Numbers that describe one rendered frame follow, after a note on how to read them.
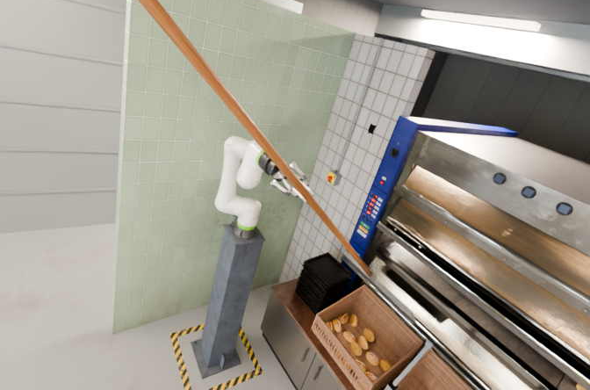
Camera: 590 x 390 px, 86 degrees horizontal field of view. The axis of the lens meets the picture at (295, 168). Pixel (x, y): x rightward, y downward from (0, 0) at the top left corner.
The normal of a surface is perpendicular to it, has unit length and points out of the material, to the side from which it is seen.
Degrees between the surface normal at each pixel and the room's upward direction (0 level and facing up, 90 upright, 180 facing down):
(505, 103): 90
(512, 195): 90
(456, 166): 90
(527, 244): 70
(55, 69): 90
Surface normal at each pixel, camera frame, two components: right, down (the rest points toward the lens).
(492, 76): -0.82, 0.00
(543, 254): -0.65, -0.27
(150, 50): 0.57, 0.45
